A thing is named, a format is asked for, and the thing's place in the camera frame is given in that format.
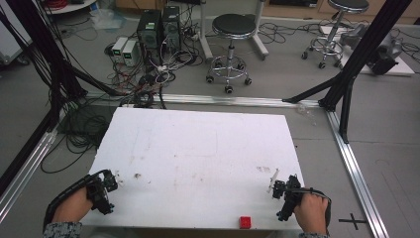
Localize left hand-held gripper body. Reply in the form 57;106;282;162
86;174;116;216

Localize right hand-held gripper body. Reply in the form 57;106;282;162
276;175;303;223

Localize white plastic stick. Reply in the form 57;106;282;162
266;168;280;194

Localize person's right hand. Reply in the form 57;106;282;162
293;192;329;236

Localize person's left hand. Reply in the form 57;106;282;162
51;186;94;224

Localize red cube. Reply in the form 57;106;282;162
239;215;253;230

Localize white power supply unit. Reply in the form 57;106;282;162
111;36;129;64
122;40;140;67

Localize black computer tower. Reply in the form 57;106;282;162
160;5;182;52
136;9;163;52

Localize black round stool chrome base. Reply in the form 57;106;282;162
300;0;370;70
205;13;259;95

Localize white floor board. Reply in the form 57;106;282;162
319;25;416;77

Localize white round table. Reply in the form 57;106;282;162
43;0;98;16

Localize coil of black cable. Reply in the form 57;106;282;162
40;101;117;176

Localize aluminium floor rail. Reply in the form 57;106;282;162
83;91;322;109
324;110;391;238
0;127;62;223

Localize tangle of floor cables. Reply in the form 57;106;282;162
104;19;203;110

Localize black metal frame post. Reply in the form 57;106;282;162
282;0;414;145
0;0;128;199

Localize loose black floor cables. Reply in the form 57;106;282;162
257;18;420;63

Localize white table frame legs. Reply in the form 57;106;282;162
197;0;270;63

